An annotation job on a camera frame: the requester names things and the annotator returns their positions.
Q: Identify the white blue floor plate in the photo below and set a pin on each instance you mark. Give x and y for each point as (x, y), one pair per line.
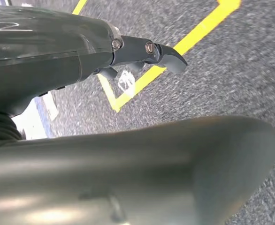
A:
(29, 124)

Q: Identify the white crumpled scrap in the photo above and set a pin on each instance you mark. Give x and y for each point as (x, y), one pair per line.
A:
(127, 84)

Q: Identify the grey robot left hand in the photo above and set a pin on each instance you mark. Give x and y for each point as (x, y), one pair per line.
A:
(45, 46)

